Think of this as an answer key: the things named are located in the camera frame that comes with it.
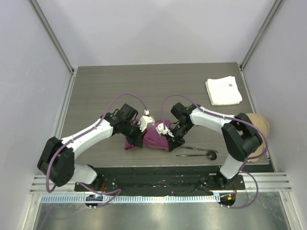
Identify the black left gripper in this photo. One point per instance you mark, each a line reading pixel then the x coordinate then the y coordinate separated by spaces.
pixel 137 140

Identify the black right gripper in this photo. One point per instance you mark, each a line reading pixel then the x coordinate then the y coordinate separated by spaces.
pixel 175 142

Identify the magenta cloth napkin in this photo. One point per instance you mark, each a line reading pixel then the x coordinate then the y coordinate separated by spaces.
pixel 150 139

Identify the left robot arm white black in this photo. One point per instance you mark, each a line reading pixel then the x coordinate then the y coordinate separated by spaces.
pixel 57 161

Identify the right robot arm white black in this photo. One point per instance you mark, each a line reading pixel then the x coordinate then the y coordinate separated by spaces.
pixel 241 137

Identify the dark metal fork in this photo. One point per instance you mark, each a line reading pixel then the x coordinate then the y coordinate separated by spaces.
pixel 194 148

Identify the dark metal spoon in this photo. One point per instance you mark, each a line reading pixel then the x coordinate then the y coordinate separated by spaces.
pixel 209 154

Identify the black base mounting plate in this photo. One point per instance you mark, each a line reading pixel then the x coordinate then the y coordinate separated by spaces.
pixel 154 170

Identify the white folded towel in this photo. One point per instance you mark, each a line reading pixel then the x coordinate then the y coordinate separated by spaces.
pixel 223 91

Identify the tan baseball cap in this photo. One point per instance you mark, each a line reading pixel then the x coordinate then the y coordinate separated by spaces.
pixel 261 123

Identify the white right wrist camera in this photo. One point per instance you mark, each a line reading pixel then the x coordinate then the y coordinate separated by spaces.
pixel 163 130

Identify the slotted cable duct strip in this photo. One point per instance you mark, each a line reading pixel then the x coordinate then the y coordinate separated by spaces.
pixel 91 198

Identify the aluminium front rail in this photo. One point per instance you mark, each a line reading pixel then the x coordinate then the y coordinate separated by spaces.
pixel 268 183

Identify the aluminium frame post left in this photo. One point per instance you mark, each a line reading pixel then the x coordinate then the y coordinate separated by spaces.
pixel 49 31

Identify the aluminium frame post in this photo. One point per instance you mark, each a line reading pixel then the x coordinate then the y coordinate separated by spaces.
pixel 49 31
pixel 277 4

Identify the aluminium frame post right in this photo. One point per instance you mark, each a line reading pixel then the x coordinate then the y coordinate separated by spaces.
pixel 277 4

